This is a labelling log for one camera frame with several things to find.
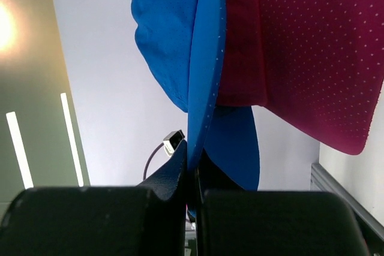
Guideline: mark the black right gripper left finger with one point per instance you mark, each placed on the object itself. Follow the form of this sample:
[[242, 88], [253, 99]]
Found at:
[[147, 219]]

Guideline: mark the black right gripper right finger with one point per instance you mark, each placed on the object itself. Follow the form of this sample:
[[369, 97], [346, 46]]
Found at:
[[233, 221]]

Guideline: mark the pink cap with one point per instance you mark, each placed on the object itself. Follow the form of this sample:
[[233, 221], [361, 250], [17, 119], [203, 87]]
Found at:
[[317, 64]]

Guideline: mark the blue cap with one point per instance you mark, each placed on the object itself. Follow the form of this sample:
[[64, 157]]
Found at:
[[183, 43]]

